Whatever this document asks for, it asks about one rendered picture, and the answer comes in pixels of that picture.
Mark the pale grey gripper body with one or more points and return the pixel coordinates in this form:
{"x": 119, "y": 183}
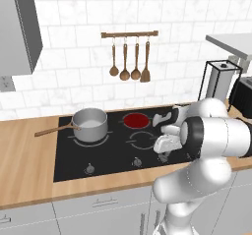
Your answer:
{"x": 168, "y": 143}

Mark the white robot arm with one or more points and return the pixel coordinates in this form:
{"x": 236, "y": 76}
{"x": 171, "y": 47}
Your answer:
{"x": 203, "y": 180}

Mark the red glowing burner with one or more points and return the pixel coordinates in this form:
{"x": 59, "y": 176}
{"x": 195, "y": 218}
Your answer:
{"x": 136, "y": 120}

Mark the grey hob knob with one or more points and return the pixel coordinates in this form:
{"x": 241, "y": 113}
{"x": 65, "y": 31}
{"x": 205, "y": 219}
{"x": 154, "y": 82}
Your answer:
{"x": 89, "y": 169}
{"x": 137, "y": 162}

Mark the black glass hob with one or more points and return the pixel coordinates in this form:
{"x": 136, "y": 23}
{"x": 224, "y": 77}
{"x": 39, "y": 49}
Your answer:
{"x": 114, "y": 153}

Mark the grey cupboard door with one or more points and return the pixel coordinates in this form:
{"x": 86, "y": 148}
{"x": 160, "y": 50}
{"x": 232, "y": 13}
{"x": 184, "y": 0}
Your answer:
{"x": 157, "y": 217}
{"x": 234, "y": 203}
{"x": 105, "y": 225}

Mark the wooden spatula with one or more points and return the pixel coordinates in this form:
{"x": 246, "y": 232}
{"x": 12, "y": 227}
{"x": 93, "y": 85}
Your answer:
{"x": 145, "y": 75}

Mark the wooden round spoon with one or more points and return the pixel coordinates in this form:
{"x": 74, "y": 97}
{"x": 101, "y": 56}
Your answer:
{"x": 136, "y": 73}

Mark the wooden ladle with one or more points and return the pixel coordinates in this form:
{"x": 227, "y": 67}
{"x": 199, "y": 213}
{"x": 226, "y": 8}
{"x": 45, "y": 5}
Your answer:
{"x": 124, "y": 74}

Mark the grey drawer front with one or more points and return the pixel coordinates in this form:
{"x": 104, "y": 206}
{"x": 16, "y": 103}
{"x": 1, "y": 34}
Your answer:
{"x": 98, "y": 209}
{"x": 26, "y": 217}

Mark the black countertop appliance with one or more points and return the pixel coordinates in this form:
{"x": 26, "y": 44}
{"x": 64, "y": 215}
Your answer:
{"x": 243, "y": 98}

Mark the small wooden spoon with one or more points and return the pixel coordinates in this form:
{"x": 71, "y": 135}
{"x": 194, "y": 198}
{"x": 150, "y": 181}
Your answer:
{"x": 113, "y": 69}

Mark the wooden utensil rail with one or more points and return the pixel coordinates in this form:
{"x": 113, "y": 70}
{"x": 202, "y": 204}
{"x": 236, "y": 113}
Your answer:
{"x": 129, "y": 34}

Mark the grey wall shelf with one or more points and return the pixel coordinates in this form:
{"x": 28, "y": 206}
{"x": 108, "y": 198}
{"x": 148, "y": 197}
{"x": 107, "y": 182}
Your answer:
{"x": 233, "y": 44}

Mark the grey wall socket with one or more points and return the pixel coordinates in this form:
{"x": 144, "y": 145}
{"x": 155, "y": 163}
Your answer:
{"x": 6, "y": 83}

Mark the grey wall cupboard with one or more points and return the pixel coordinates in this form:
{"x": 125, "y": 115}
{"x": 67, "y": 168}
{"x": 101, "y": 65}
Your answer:
{"x": 16, "y": 32}

